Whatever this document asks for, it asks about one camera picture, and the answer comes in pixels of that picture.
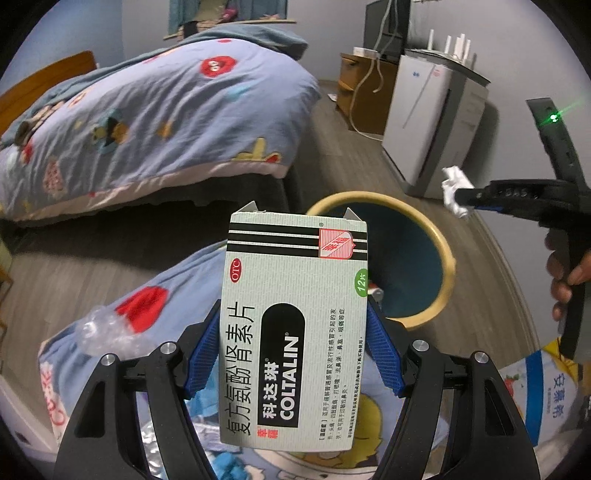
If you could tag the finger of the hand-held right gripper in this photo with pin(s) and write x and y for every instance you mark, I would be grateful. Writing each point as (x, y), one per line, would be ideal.
(488, 210)
(475, 194)

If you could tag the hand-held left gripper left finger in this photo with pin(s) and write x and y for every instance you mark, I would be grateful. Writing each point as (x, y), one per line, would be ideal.
(203, 355)

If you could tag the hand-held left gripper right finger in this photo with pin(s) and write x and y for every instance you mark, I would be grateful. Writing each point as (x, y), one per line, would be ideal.
(383, 355)

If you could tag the white tissue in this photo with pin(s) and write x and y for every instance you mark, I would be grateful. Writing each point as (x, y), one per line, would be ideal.
(450, 182)

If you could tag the white green medicine box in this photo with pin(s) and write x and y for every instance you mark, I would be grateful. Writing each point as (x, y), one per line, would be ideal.
(295, 346)

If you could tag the blue trash bin yellow rim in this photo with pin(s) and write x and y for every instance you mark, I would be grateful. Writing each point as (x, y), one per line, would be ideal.
(406, 258)

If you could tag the blue white snack wrapper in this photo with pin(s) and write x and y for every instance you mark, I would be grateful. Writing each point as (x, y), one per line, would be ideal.
(159, 443)

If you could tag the person's right hand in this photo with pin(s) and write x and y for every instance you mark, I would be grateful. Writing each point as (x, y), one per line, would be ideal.
(556, 263)

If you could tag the blue cartoon printed cushion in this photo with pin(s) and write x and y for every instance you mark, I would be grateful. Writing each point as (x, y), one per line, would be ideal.
(152, 295)

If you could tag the white air purifier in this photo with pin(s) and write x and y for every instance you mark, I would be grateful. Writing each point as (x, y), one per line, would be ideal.
(415, 124)

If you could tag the clear plastic bag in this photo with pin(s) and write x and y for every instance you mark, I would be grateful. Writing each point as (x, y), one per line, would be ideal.
(106, 327)

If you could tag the white router with antennas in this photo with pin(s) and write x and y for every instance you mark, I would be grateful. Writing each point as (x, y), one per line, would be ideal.
(450, 57)

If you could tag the blue white printed bag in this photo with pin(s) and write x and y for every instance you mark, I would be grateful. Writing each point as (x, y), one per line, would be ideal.
(545, 397)

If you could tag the wooden television cabinet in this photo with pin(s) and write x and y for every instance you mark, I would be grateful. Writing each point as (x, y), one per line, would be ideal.
(346, 74)

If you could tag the flat white box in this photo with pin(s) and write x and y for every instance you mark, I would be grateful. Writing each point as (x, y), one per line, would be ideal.
(367, 51)

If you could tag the black television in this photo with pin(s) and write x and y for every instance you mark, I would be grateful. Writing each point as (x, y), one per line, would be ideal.
(383, 23)

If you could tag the bed with cartoon blanket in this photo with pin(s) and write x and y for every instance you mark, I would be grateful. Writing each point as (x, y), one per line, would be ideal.
(161, 115)

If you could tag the wooden bed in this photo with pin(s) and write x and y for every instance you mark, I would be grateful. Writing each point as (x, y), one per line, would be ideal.
(41, 78)

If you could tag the black chair back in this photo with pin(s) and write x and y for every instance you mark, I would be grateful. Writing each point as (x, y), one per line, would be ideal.
(190, 28)

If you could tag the teal curtain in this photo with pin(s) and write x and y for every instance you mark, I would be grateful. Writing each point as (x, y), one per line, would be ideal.
(184, 14)

